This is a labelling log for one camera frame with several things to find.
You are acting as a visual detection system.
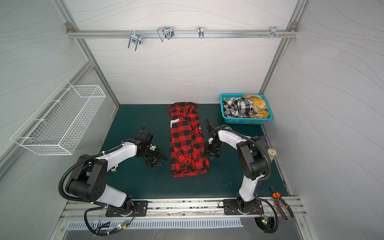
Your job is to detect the red black plaid shirt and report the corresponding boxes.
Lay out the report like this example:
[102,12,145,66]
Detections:
[169,102,210,178]

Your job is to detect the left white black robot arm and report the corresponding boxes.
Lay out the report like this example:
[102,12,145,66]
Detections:
[58,129,167,217]

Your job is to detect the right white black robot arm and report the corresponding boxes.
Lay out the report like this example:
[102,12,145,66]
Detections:
[204,118,279,234]

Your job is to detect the teal plastic basket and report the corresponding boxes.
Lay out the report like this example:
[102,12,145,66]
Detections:
[221,94,273,125]

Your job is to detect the grey black plaid shirt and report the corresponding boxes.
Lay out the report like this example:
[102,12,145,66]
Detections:
[223,97,254,118]

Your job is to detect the yellow plaid shirt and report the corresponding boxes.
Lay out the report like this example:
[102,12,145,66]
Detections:
[244,95,270,119]

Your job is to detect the metal u-bolt clamp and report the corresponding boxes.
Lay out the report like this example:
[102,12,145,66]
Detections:
[157,26,175,42]
[128,33,142,51]

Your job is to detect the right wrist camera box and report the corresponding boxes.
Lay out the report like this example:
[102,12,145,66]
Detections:
[206,122,218,133]

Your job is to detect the orange handled pliers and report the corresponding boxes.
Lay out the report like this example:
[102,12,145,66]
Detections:
[270,186,295,220]

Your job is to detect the white slotted cable duct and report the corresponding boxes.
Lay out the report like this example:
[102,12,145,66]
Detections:
[67,218,244,231]

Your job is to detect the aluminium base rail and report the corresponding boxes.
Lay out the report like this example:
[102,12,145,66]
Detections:
[59,197,307,221]

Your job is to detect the white wire basket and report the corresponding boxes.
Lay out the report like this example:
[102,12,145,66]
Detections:
[10,80,106,156]

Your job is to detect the small metal bracket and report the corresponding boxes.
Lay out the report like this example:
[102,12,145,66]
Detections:
[198,27,204,39]

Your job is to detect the metal hook bracket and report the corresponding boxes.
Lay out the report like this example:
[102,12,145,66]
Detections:
[260,27,287,39]

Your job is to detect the horizontal aluminium rail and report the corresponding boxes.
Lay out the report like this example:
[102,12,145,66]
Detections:
[67,29,298,39]

